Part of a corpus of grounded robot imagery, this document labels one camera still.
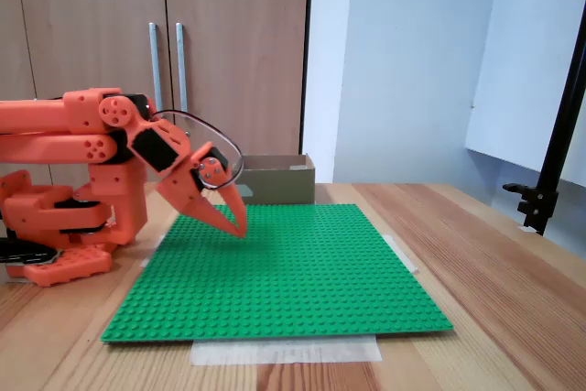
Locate open cardboard box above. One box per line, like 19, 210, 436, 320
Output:
235, 154, 317, 206

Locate green lego baseplate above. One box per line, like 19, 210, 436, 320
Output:
100, 202, 455, 345

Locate translucent masking tape strip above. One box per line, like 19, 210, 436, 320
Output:
190, 334, 384, 366
139, 234, 167, 269
382, 234, 420, 275

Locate brown wooden cabinet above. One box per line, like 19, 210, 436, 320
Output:
0, 0, 313, 184

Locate white panel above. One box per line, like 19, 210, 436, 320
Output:
464, 0, 586, 189

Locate black clamp stand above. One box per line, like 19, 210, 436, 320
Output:
502, 31, 586, 236

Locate black gripper servo cable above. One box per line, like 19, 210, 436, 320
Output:
149, 109, 244, 190

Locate silver cabinet door handle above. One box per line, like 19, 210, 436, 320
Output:
148, 22, 164, 100
176, 22, 190, 118

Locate black power cable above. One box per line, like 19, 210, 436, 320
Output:
0, 237, 61, 266

